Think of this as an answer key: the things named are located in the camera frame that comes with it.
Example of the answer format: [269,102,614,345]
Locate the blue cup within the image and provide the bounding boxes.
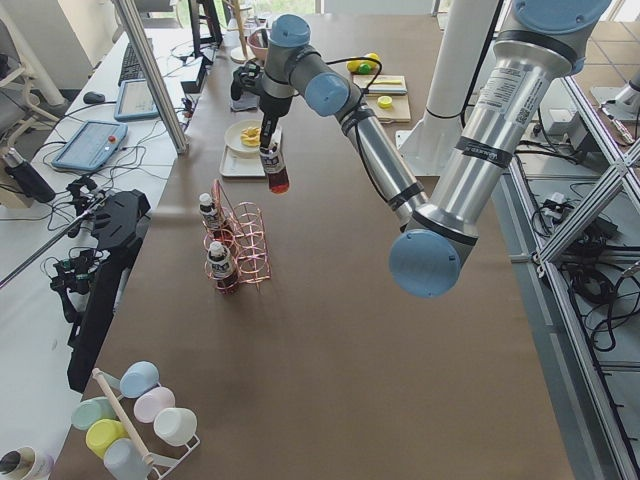
[120,361,159,398]

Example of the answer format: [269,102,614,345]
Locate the tea bottle front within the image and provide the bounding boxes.
[206,240,239,294]

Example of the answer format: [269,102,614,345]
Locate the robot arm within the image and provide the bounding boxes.
[259,1,607,298]

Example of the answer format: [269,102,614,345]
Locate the white plate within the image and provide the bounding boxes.
[224,119,261,155]

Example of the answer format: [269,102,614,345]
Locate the grey-blue cup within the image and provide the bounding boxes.
[103,438,152,480]

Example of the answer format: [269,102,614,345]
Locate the metal muddler tool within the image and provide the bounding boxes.
[369,84,407,96]

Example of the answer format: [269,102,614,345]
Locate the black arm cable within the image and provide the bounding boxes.
[327,56,401,211]

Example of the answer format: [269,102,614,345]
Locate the yellow lemon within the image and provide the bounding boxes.
[365,52,380,63]
[347,60,360,73]

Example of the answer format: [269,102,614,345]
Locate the black water bottle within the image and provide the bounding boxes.
[1,147,56,203]

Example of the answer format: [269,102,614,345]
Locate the yellow donut pastry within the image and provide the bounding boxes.
[240,127,261,148]

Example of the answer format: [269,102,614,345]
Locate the wooden cup tree stand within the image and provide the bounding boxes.
[223,0,259,64]

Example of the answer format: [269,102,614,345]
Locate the grey folded cloth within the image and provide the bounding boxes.
[230,97,259,112]

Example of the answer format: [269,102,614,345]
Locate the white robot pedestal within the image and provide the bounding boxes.
[399,0,503,176]

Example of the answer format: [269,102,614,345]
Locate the wooden rack handle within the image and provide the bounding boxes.
[92,368,154,465]

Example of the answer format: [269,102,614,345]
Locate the aluminium frame post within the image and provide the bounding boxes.
[113,0,188,155]

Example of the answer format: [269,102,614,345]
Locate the white serving tray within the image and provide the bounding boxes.
[219,141,265,178]

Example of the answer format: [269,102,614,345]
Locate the white wire cup rack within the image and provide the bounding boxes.
[99,379,201,480]

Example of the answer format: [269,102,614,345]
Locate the paper cup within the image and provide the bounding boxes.
[1,446,54,480]

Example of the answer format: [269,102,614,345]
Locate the black keyboard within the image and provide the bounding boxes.
[117,44,145,86]

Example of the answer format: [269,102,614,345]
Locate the yellow plastic knife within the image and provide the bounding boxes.
[369,76,404,85]

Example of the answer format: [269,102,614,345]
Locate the blue teach pendant far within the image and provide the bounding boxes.
[114,79,159,122]

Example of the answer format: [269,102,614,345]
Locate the pink bowl with ice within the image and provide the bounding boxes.
[247,28,270,61]

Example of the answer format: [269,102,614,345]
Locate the tea bottle back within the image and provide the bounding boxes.
[199,193,224,234]

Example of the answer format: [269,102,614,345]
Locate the green cup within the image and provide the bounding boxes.
[71,396,117,431]

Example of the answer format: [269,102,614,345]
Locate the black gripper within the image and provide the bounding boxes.
[259,92,292,150]

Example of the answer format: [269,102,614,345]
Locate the black computer mouse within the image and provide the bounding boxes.
[83,91,106,105]

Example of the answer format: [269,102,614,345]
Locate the wooden cutting board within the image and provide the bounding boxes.
[352,74,411,123]

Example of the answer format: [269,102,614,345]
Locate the copper wire bottle rack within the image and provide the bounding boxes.
[202,180,271,293]

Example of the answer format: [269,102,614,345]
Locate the green lime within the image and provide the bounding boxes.
[357,63,372,75]

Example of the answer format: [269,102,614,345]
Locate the half lemon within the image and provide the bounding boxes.
[377,96,393,109]

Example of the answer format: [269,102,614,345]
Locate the blue teach pendant near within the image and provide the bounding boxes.
[51,121,128,172]

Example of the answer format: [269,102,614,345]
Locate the blue teach pendant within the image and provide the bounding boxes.
[51,121,128,172]
[114,79,159,122]

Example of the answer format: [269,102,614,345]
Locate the yellow cup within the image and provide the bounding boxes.
[85,419,129,459]

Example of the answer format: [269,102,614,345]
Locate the white cup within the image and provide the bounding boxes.
[153,407,197,447]

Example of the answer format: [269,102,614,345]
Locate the pink cup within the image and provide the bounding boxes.
[133,386,175,423]

